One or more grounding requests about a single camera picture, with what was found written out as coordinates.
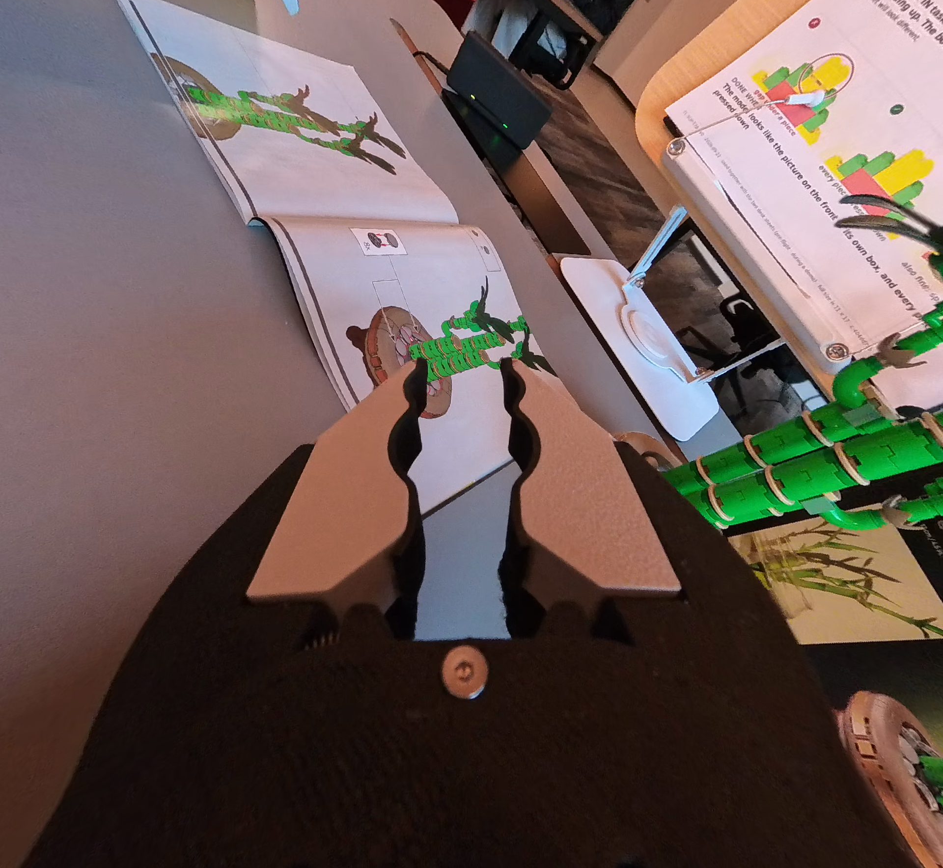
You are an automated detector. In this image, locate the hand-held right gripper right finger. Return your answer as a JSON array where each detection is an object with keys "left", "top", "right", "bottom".
[{"left": 498, "top": 358, "right": 682, "bottom": 639}]

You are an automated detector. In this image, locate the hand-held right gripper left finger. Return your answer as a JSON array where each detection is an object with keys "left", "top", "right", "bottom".
[{"left": 245, "top": 358, "right": 430, "bottom": 639}]

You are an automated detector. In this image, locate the building instruction booklet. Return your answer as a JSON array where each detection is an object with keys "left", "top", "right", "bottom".
[{"left": 109, "top": 0, "right": 590, "bottom": 515}]

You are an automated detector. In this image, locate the white desk stand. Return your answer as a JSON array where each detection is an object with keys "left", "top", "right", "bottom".
[{"left": 560, "top": 204, "right": 787, "bottom": 442}]

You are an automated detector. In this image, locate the grey desk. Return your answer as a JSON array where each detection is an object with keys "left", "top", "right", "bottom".
[{"left": 0, "top": 0, "right": 745, "bottom": 865}]

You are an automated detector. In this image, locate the green brick bamboo model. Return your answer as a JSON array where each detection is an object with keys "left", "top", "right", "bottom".
[{"left": 615, "top": 194, "right": 943, "bottom": 836}]

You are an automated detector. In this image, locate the black power box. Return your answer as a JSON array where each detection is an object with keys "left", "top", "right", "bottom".
[{"left": 447, "top": 30, "right": 552, "bottom": 149}]

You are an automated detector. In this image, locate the bamboo set box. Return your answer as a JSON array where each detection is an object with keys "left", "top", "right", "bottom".
[{"left": 725, "top": 492, "right": 943, "bottom": 707}]

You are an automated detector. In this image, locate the printed instruction sheet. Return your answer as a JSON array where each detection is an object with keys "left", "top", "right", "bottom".
[{"left": 665, "top": 0, "right": 943, "bottom": 376}]

